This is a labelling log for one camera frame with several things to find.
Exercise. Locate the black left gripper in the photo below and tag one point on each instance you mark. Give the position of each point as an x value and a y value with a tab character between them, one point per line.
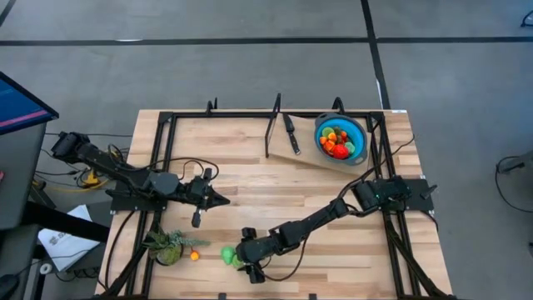
196	191

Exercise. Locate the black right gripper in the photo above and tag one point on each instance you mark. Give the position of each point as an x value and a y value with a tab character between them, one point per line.
247	252

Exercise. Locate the green toy fruit half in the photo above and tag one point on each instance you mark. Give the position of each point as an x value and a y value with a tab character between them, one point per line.
227	255

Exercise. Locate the black kitchen knife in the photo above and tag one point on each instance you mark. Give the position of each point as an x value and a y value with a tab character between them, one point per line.
295	143

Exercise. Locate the blue collapsible bowl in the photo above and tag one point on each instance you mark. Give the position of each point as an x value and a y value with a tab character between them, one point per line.
318	137

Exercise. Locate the orange toy fruit with leaf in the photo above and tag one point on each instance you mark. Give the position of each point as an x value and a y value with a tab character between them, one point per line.
329	146

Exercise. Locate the brown toy kiwi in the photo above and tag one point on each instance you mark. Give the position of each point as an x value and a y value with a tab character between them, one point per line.
328	131

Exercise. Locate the red toy bell pepper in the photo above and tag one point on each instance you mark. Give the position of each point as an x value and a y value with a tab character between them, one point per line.
340	151

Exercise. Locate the yellow-orange toy fruit with leaf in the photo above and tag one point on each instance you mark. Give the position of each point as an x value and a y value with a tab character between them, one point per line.
332	136

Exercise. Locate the green toy avocado half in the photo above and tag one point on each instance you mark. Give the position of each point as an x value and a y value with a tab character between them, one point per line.
350	147

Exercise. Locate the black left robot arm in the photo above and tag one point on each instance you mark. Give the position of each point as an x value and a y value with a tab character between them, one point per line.
125	175

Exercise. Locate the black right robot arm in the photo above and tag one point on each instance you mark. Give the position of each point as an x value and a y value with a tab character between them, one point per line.
316	221

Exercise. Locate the green potted plant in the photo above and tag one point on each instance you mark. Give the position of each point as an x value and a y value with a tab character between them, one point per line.
168	254

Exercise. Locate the black table clamp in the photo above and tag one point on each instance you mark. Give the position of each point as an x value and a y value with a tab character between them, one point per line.
338	104
212	106

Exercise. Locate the black cart beam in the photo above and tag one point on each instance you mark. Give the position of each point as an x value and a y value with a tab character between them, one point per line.
62	221

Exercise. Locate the white paper sheet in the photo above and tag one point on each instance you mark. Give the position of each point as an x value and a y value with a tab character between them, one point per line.
66	250

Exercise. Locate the white tape roll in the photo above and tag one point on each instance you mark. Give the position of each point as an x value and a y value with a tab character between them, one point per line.
45	268

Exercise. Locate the grey workstation cabinet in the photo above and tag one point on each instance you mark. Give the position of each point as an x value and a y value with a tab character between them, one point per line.
21	175

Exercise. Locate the monitor with blue screen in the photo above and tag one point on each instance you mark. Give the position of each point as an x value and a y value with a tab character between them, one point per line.
21	104

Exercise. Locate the black aluminium table frame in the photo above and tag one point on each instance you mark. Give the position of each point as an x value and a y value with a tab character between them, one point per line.
233	114

